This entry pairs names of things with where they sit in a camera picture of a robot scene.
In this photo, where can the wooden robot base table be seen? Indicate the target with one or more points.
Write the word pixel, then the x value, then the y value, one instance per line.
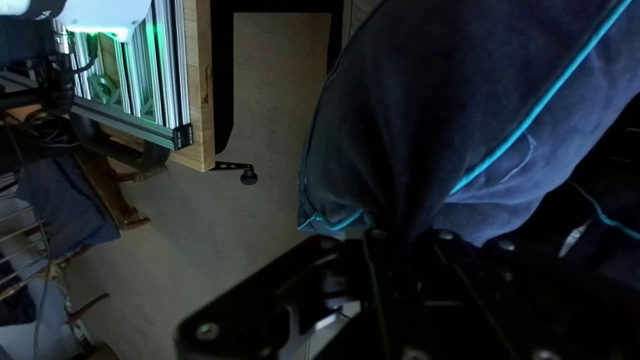
pixel 146 157

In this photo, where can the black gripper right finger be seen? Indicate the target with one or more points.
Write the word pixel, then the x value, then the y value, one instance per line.
pixel 539 306

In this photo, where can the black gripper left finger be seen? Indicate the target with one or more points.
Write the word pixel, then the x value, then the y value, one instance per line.
pixel 275 310

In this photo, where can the green aluminium base frame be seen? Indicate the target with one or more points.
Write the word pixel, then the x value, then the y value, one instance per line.
pixel 138 77

